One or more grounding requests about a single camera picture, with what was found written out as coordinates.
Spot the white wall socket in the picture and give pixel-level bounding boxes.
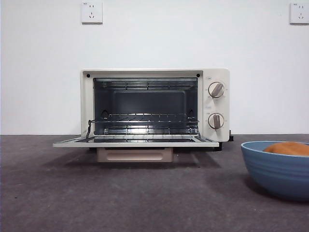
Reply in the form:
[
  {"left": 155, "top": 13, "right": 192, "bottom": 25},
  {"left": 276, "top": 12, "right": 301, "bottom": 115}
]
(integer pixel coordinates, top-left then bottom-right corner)
[
  {"left": 289, "top": 2, "right": 309, "bottom": 25},
  {"left": 81, "top": 1, "right": 103, "bottom": 24}
]

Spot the metal wire oven rack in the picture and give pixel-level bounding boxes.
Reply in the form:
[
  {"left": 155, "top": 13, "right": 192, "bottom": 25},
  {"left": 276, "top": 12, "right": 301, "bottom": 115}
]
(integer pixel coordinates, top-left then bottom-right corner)
[{"left": 85, "top": 113, "right": 200, "bottom": 127}]

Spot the brown potato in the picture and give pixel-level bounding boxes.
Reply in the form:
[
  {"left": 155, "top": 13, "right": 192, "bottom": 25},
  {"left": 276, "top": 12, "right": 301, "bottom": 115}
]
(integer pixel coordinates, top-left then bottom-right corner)
[{"left": 263, "top": 142, "right": 309, "bottom": 156}]

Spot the cream Toshiba toaster oven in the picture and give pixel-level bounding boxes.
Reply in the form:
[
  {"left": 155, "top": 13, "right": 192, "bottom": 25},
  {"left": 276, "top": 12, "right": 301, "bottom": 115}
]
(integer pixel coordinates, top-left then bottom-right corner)
[{"left": 80, "top": 68, "right": 230, "bottom": 152}]

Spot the cream oven knob beige grip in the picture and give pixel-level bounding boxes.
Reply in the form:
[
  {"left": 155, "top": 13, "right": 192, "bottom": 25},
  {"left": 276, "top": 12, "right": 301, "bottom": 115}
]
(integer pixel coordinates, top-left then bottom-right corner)
[
  {"left": 208, "top": 112, "right": 225, "bottom": 132},
  {"left": 208, "top": 81, "right": 225, "bottom": 99}
]

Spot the blue ribbed bowl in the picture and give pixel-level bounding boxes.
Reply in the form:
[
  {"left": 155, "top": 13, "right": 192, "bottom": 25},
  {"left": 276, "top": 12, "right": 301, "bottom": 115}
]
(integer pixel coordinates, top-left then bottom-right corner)
[{"left": 240, "top": 141, "right": 309, "bottom": 203}]

